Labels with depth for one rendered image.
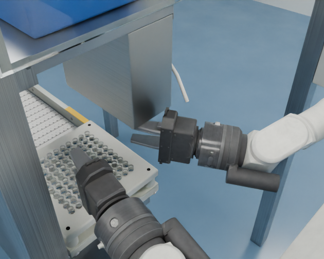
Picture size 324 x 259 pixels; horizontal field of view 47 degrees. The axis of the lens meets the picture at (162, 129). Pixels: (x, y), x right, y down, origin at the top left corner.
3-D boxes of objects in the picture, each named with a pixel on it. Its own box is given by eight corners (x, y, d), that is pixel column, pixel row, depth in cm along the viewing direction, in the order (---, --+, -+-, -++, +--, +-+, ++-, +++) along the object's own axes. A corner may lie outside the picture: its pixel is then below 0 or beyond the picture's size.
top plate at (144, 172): (3, 176, 84) (0, 169, 83) (91, 125, 97) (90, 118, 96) (67, 244, 71) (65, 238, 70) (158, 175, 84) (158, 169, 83)
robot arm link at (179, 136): (159, 126, 67) (226, 138, 66) (168, 95, 74) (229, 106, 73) (155, 174, 75) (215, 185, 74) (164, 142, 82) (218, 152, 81)
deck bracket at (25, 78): (40, 85, 50) (33, 55, 47) (5, 101, 47) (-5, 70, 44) (37, 82, 50) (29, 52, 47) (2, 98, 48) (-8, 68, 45)
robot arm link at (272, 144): (245, 138, 68) (304, 104, 70) (236, 153, 76) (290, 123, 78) (266, 168, 65) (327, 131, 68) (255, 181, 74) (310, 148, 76)
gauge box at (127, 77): (172, 106, 77) (174, 13, 64) (133, 130, 72) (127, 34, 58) (103, 67, 89) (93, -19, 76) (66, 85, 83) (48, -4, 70)
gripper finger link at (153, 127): (133, 120, 75) (164, 125, 75) (129, 130, 73) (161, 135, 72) (133, 114, 74) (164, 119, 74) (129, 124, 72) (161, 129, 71)
